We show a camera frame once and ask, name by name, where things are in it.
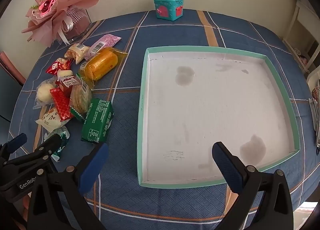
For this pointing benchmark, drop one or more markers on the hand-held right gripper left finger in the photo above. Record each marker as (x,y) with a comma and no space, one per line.
(92,167)

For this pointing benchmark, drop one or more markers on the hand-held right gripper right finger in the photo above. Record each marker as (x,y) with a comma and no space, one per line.
(227,170)

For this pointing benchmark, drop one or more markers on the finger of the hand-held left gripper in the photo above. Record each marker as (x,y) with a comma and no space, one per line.
(16,141)
(50,143)

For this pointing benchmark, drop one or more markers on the pale green brick-print packet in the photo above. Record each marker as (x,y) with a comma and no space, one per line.
(62,136)

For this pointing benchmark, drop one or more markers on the white snack packet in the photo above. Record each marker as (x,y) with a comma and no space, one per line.
(48,118)

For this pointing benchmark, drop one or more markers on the green-edged candy packet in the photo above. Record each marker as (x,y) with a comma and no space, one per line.
(76,114)

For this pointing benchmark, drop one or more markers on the red patterned wafer packet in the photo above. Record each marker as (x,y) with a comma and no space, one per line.
(61,105)

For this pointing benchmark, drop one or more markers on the dark green snack packet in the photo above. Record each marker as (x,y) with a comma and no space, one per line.
(97,120)

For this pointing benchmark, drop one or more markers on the round white pastry packet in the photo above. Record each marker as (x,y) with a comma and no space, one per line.
(45,92)

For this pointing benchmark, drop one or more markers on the clear biscuit packet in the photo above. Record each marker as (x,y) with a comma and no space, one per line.
(80,97)

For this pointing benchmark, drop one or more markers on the red and white small packet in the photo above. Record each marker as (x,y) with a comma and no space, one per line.
(67,82)

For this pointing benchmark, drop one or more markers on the mint green cardboard tray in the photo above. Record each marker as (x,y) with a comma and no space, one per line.
(212,107)

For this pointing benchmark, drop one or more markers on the red peanut packet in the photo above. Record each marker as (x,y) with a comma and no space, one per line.
(58,65)

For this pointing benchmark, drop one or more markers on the beige snack packet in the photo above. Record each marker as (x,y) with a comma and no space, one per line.
(77,52)

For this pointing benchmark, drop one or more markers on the yellow cake packet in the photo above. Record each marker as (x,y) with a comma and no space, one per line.
(102,64)

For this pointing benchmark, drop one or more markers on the pink brick-print snack packet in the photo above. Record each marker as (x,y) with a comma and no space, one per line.
(105,42)

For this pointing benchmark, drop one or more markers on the square glass vase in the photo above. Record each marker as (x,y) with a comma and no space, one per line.
(80,26)

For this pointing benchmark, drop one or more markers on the small pink toy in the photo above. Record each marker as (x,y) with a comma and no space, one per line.
(303,59)

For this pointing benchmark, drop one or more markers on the pink flower bouquet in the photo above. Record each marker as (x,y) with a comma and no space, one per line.
(55,5)

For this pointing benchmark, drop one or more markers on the blue plaid tablecloth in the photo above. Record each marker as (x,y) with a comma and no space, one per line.
(175,32)

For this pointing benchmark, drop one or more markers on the white wooden shelf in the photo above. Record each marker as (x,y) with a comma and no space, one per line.
(302,27)

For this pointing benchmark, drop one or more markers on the teal toy house box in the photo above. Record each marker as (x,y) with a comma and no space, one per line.
(167,7)

